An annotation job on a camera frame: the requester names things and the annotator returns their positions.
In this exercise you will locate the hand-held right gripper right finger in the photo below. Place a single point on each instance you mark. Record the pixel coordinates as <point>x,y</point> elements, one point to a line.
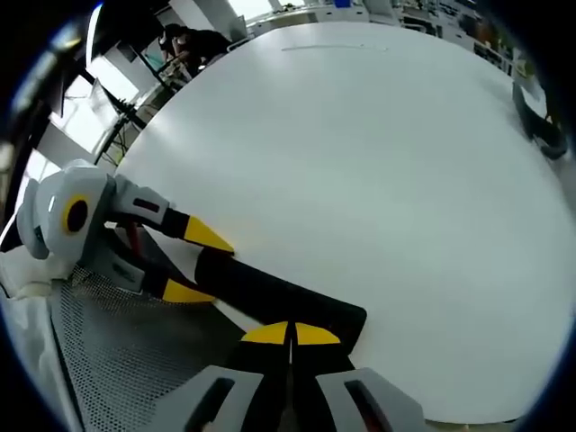
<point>342,400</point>

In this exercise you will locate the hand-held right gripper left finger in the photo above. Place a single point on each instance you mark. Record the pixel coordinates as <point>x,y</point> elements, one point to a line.
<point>243,396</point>

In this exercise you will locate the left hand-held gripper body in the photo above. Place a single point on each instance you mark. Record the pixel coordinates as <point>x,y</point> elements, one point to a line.
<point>49,211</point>

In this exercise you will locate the black remote control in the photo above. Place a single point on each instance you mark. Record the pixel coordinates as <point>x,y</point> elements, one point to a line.
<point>279,297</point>

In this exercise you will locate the black perforated mesh panel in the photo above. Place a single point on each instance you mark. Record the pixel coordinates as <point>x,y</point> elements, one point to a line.
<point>135,351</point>

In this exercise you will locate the black tripod stand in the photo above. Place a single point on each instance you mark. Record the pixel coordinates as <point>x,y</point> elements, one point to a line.
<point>121,108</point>

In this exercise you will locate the black VR headset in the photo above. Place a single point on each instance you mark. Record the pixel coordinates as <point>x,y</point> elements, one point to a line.
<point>537,126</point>

